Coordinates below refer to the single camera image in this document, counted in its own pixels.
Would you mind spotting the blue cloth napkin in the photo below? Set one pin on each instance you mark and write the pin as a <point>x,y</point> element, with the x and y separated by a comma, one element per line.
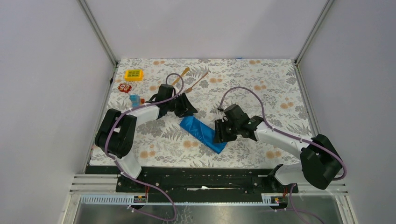
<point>202,132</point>

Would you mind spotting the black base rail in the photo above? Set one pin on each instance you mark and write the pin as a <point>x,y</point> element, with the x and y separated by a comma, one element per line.
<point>197,185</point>

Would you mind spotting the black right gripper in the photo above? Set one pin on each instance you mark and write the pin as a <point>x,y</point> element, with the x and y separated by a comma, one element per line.
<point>220,135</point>

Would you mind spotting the red owl toy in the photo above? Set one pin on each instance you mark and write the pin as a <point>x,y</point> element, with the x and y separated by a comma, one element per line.
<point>124,87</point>

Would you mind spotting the blue toy train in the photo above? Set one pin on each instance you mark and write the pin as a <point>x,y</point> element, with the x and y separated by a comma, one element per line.
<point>136,100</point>

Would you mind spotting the wooden spoon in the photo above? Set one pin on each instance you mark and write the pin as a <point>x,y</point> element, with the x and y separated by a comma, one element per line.
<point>179,78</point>

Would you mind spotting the yellow green toy block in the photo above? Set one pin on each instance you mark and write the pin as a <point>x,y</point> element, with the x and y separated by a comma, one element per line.
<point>134,75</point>

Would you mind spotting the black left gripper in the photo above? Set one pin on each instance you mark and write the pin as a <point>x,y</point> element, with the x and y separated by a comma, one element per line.
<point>186,108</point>

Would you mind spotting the floral tablecloth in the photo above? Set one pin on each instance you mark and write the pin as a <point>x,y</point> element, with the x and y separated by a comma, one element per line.
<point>259,87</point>

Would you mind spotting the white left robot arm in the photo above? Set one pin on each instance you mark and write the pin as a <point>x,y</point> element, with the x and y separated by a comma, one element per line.
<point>117,131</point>

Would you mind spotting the wooden fork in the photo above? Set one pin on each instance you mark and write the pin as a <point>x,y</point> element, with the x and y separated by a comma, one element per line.
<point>191,87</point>

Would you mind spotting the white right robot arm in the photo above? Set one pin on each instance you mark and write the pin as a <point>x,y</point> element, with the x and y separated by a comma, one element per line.
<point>319,163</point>

